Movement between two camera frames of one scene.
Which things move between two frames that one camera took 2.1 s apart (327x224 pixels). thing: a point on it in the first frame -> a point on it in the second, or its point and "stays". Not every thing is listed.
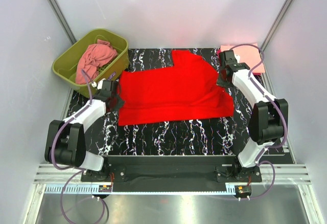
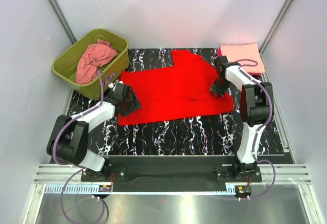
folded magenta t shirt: [218, 52] stays
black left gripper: [116, 101] -> [130, 104]
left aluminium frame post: [52, 0] stays
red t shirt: [188, 90] stays
